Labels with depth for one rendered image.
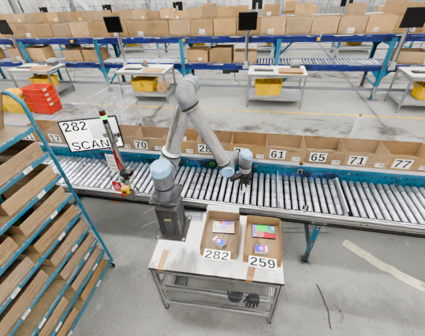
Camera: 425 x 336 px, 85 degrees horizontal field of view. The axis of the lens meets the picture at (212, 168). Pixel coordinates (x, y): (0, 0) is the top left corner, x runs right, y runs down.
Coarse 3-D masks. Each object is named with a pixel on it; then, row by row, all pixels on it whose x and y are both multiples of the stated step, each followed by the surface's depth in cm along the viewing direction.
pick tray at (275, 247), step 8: (248, 216) 200; (256, 216) 198; (248, 224) 202; (264, 224) 201; (272, 224) 200; (280, 224) 190; (248, 232) 196; (280, 232) 186; (248, 240) 190; (256, 240) 189; (264, 240) 189; (272, 240) 189; (280, 240) 183; (248, 248) 184; (272, 248) 183; (280, 248) 179; (248, 256) 170; (256, 256) 169; (264, 256) 178; (272, 256) 178; (280, 256) 175; (280, 264) 169
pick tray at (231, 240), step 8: (208, 216) 206; (216, 216) 208; (224, 216) 206; (232, 216) 205; (208, 224) 204; (208, 232) 198; (208, 240) 191; (224, 240) 191; (232, 240) 190; (200, 248) 176; (208, 248) 186; (216, 248) 185; (224, 248) 185; (232, 248) 185; (232, 256) 175
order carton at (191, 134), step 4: (168, 132) 282; (188, 132) 285; (192, 132) 284; (196, 132) 283; (164, 136) 270; (184, 136) 290; (188, 136) 289; (192, 136) 288; (196, 136) 286; (164, 140) 264; (188, 140) 292; (192, 140) 291; (164, 144) 267; (184, 144) 262; (188, 144) 261; (192, 144) 260; (184, 148) 265; (188, 148) 264; (192, 148) 263; (184, 152) 269
